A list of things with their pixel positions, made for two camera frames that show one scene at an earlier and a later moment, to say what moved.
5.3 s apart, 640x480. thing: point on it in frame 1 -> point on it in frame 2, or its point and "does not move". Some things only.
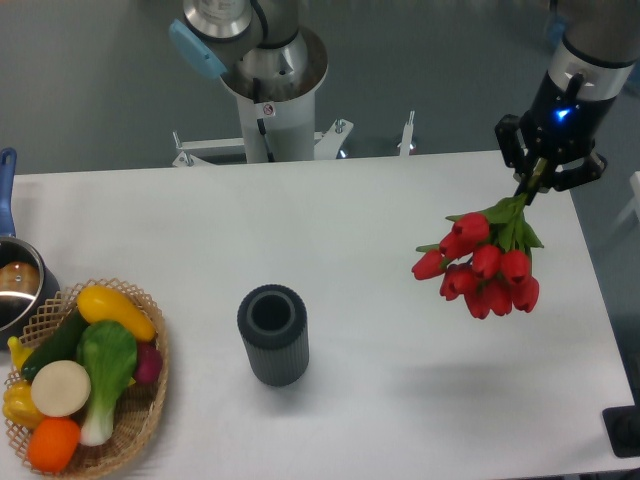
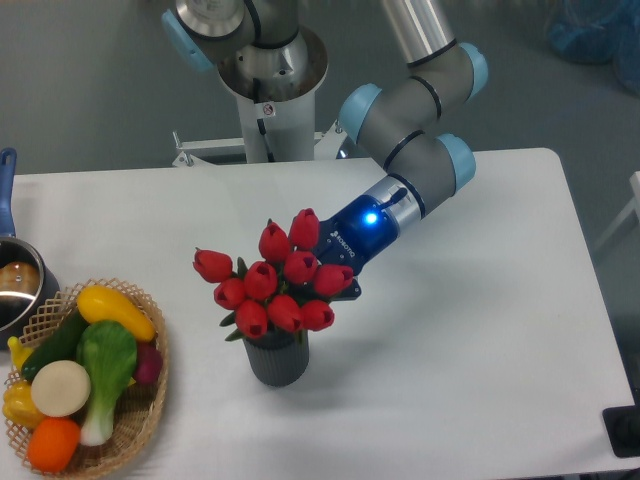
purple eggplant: (149, 362) does not move
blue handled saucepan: (29, 291) does not move
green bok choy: (107, 352) does not move
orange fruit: (53, 444) does not move
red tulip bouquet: (485, 258) -> (282, 288)
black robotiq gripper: (557, 126) -> (356, 235)
